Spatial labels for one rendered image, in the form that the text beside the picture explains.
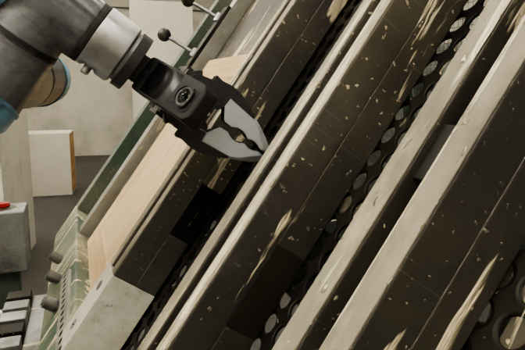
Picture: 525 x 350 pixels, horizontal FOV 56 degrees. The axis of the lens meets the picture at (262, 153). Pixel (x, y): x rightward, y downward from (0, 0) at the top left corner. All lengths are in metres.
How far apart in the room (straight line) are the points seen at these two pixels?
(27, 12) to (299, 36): 0.38
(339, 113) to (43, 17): 0.32
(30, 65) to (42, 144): 5.53
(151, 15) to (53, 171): 2.30
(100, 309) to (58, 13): 0.40
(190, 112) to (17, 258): 1.16
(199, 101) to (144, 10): 4.36
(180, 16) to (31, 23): 4.32
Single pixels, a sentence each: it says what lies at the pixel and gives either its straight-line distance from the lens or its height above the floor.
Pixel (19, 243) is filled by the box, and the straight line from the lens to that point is 1.59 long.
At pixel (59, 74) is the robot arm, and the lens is 0.71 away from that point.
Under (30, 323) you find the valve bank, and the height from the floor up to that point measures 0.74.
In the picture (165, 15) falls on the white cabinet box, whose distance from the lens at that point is 4.86.
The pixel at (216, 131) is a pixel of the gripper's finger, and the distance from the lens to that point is 0.60.
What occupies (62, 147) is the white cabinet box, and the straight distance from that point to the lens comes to 6.07.
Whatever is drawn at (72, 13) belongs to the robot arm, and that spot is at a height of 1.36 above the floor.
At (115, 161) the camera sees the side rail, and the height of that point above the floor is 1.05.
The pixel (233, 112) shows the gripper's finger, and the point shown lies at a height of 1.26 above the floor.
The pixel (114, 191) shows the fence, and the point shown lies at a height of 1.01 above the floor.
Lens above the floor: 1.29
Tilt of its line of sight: 8 degrees down
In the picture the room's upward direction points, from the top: straight up
